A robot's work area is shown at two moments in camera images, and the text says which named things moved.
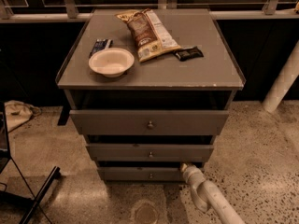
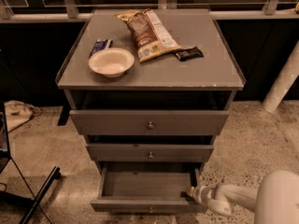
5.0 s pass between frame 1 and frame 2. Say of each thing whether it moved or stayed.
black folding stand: stayed
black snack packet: stayed
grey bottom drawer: moved
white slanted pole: stayed
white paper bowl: stayed
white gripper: moved
